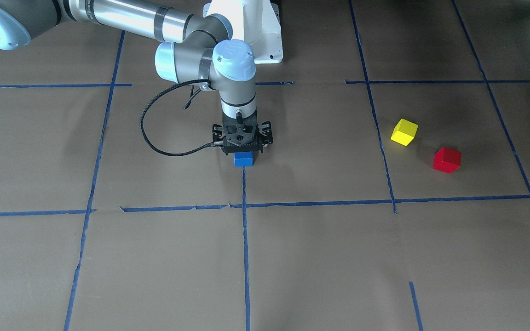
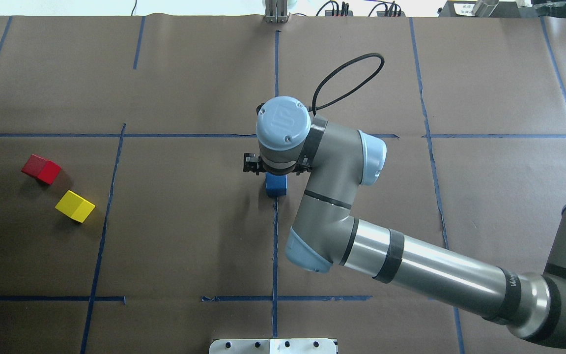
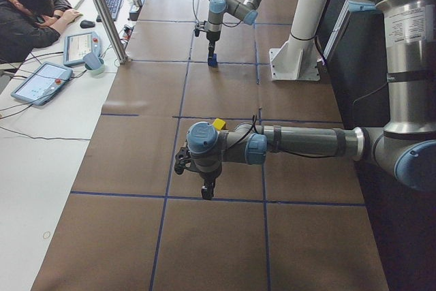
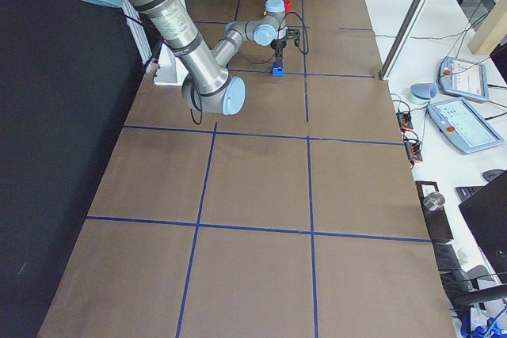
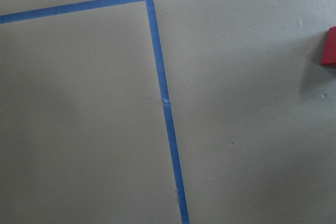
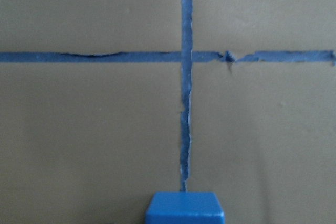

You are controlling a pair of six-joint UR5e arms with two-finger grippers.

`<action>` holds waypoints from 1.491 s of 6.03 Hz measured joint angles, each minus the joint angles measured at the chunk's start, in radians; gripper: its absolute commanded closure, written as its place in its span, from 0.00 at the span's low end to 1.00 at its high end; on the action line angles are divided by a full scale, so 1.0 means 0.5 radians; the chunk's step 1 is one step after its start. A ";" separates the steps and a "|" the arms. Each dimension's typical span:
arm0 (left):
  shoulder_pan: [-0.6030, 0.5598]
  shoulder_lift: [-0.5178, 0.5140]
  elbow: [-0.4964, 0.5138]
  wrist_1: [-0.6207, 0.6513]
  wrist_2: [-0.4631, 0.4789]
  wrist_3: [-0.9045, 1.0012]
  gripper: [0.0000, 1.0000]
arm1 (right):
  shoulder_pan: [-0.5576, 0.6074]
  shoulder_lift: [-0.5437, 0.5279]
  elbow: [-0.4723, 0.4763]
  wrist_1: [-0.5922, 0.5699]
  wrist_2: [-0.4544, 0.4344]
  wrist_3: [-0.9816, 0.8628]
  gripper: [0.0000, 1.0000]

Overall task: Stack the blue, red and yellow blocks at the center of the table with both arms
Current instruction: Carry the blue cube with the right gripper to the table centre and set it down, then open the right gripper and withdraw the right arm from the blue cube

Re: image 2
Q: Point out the blue wooden cube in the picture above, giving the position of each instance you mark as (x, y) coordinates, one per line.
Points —
(275, 185)

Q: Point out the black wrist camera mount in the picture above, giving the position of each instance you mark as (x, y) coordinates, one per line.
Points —
(253, 163)

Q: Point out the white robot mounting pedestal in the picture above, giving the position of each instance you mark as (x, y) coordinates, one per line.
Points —
(275, 346)

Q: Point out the yellow wooden cube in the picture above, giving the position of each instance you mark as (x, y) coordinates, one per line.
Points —
(74, 206)

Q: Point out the red wooden cube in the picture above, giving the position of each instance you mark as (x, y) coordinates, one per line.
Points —
(41, 169)

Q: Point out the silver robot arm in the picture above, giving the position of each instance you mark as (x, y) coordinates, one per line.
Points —
(293, 139)

